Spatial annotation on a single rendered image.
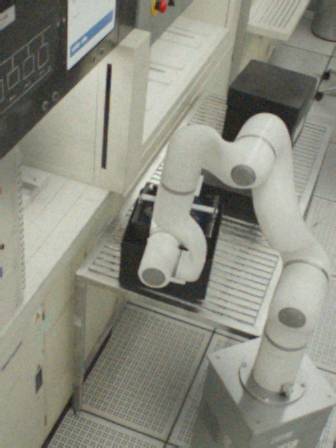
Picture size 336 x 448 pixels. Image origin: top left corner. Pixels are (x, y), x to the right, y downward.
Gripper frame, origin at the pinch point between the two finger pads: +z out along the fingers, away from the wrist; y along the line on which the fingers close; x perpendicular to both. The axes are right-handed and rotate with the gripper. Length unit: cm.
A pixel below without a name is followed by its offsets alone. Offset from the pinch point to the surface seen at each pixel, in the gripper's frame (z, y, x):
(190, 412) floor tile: 7, 15, -106
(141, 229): -3.6, -8.7, -9.1
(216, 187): 38.2, 9.4, -19.8
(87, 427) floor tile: -10, -22, -105
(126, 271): -7.2, -11.6, -23.7
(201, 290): -7.1, 11.7, -25.5
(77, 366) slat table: -7, -27, -75
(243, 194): 37.0, 19.0, -19.7
